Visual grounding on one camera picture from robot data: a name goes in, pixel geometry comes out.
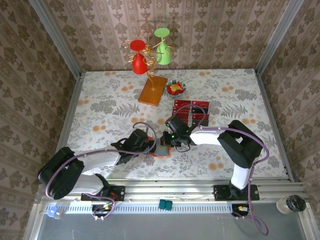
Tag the orange card holder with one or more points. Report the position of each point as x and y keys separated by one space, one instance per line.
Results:
x=162 y=156

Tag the black connector box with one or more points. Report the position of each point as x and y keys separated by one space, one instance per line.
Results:
x=102 y=208
x=240 y=209

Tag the teal block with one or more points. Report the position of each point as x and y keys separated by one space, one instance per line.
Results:
x=169 y=204
x=162 y=204

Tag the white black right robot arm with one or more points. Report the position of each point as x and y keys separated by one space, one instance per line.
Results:
x=207 y=137

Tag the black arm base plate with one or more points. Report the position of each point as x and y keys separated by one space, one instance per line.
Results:
x=221 y=193
x=120 y=193

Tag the aluminium front mounting rail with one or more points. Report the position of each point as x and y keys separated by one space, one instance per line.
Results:
x=170 y=191

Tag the jar with black lid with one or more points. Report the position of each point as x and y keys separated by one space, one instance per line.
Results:
x=291 y=204

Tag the yellow wrapped candy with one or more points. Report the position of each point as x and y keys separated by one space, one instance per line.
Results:
x=175 y=87

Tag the blue white connector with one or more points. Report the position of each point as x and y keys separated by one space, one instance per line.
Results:
x=54 y=213

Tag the aluminium table side rail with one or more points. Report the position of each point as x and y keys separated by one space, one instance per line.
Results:
x=71 y=110
x=273 y=125

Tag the teal VIP card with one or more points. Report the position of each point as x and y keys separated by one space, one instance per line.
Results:
x=162 y=150

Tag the aluminium frame post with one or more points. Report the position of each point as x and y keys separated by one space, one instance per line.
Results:
x=280 y=35
x=55 y=37

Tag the green plastic wine glass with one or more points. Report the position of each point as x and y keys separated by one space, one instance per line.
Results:
x=163 y=56

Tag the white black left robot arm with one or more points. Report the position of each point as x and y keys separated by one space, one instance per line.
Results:
x=100 y=160

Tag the red plastic wine glass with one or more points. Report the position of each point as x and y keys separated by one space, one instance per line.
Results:
x=139 y=66

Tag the small candy bowl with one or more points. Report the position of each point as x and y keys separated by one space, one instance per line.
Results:
x=175 y=93

